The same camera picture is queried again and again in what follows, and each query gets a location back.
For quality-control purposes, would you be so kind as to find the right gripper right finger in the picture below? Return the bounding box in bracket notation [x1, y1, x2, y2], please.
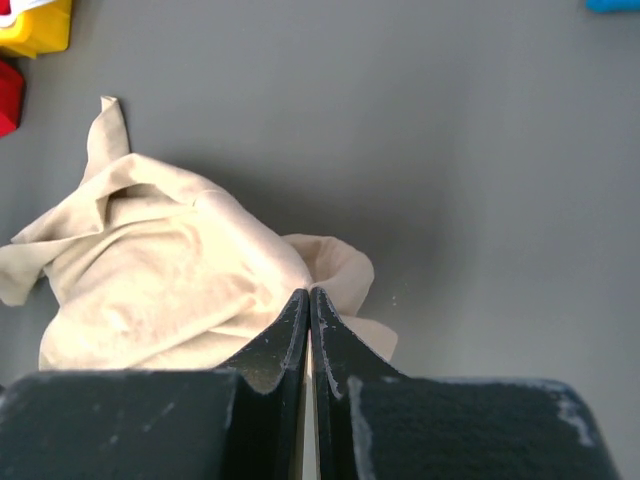
[310, 288, 619, 479]

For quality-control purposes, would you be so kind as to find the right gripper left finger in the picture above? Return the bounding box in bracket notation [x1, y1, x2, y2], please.
[1, 290, 309, 479]

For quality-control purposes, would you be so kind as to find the beige t shirt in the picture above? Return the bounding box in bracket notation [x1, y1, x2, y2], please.
[1, 96, 398, 370]

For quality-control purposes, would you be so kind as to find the red t shirt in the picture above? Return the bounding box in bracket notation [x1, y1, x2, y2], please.
[1, 1, 24, 137]

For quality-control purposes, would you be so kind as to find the yellow plastic bin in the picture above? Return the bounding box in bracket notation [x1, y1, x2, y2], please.
[1, 0, 72, 59]

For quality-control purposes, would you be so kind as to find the folded blue t shirt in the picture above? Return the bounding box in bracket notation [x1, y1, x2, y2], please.
[585, 0, 640, 14]

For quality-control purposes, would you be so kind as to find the white t shirt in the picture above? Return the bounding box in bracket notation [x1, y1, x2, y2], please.
[9, 0, 53, 14]

